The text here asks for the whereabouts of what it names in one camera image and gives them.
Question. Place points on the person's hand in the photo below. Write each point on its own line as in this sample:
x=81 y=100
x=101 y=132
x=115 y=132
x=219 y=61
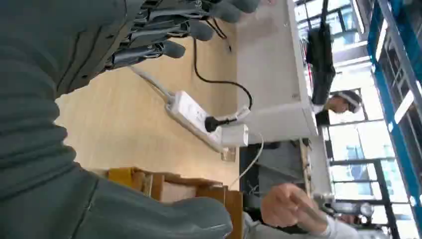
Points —
x=280 y=206

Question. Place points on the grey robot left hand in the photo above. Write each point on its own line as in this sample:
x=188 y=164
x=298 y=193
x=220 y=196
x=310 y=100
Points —
x=66 y=19

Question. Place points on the wooden card box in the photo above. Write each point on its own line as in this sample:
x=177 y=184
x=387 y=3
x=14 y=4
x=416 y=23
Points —
x=211 y=194

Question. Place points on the small clear plastic holder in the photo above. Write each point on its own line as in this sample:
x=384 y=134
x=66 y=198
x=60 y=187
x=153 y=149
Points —
x=228 y=155

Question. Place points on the white power adapter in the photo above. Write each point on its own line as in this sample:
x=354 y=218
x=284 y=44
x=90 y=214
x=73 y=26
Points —
x=234 y=135

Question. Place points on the black metal railing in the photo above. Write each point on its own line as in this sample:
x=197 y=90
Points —
x=382 y=184

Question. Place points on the pale card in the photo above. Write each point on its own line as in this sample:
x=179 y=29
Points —
x=176 y=192

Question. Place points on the ribbed grey left arm sleeve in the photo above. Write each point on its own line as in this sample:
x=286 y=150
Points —
x=26 y=132

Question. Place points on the white power strip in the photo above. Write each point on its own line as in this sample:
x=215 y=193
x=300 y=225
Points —
x=188 y=110

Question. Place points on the white desk cabinet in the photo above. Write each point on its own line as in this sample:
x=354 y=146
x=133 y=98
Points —
x=270 y=72

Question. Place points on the person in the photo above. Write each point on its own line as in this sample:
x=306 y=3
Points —
x=321 y=62

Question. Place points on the blue metal frame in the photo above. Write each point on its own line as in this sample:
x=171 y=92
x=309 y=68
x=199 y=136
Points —
x=389 y=99

